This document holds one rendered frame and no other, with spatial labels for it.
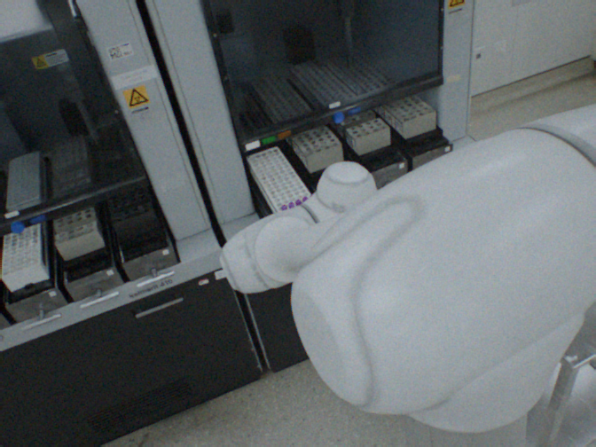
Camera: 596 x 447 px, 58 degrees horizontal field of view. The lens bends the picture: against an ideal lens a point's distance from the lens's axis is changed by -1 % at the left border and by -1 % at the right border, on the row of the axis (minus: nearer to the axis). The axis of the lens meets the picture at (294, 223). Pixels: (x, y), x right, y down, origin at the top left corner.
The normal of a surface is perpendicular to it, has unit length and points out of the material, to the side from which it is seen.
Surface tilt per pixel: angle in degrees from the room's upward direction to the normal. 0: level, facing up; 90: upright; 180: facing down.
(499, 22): 90
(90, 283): 90
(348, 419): 0
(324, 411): 0
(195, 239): 0
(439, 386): 85
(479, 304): 53
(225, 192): 90
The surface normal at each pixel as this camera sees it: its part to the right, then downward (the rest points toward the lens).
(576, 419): -0.15, -0.74
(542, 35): 0.35, 0.58
